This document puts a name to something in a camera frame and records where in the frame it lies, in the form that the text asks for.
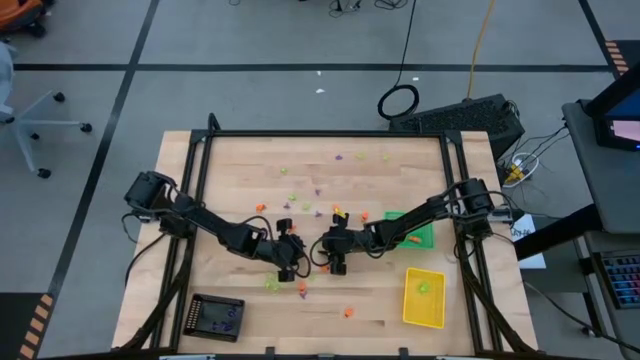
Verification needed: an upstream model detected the green plastic basket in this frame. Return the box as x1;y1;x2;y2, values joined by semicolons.
383;210;435;250

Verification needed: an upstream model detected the yellow plastic basket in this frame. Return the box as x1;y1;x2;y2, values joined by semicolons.
401;267;448;331

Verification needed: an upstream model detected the black plastic basket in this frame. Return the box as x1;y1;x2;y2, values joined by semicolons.
182;292;247;344

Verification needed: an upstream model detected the black computer case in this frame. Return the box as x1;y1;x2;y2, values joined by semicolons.
388;93;526;161

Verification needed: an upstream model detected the yellow power plug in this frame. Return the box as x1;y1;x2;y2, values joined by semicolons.
504;163;526;185

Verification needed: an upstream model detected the white paper sheet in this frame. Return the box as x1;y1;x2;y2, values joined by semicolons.
508;214;547;271

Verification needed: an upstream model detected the black desk beam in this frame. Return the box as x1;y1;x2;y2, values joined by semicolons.
512;202;606;262

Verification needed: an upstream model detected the grey desk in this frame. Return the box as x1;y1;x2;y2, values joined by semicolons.
560;98;640;236

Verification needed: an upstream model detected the backlit keyboard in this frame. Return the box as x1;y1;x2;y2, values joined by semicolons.
592;249;640;310

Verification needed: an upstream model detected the white office chair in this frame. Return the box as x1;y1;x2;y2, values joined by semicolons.
0;42;94;180

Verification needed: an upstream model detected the black monitor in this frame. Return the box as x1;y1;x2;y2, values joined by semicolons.
583;60;640;153

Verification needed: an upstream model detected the orange chair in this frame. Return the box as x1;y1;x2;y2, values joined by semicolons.
0;0;55;39

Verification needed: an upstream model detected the black coiled floor cable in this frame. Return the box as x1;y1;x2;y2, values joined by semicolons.
376;0;421;122

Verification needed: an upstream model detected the white cable loop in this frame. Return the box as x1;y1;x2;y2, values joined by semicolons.
501;151;541;190

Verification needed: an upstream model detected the yellow floor cable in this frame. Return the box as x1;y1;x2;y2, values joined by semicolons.
465;0;497;100

